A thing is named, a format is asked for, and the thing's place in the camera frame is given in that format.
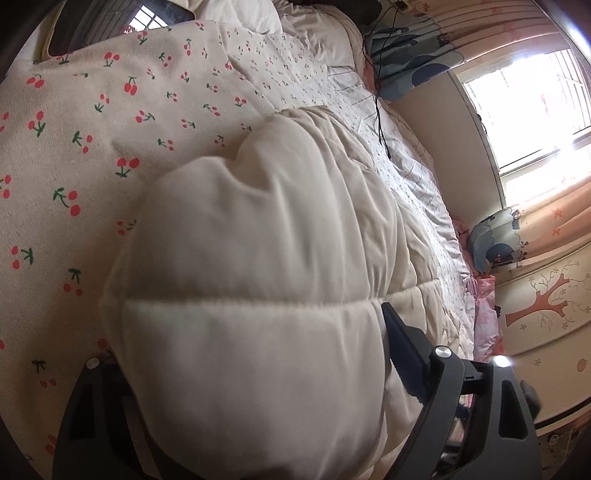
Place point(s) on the cream quilted jacket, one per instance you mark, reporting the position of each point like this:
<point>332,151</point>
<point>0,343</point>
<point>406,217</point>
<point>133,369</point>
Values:
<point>258,277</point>

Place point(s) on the white pillow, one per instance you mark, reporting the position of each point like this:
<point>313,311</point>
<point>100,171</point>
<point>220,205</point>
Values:
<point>240,14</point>

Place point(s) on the window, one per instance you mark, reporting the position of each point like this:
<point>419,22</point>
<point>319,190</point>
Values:
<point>531,129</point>

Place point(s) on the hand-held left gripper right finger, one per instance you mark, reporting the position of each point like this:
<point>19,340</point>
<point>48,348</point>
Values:
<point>408,353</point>

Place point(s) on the whale print curtain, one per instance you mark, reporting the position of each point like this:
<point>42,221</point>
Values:
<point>531,230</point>
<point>415,55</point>

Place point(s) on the cherry print bed sheet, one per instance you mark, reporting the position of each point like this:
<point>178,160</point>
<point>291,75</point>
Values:
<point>69,138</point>

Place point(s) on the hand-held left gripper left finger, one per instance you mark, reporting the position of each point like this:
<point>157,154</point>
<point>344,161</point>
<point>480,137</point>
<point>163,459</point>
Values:
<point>92,415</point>

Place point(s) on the pink ruffled cloth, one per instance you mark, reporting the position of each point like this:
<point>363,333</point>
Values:
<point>487,314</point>

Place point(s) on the striped white duvet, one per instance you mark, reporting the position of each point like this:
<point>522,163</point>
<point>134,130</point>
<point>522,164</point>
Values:
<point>341,55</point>

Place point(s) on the dark glossy board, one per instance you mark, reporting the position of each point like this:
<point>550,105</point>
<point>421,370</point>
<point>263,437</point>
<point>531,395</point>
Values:
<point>101,23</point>

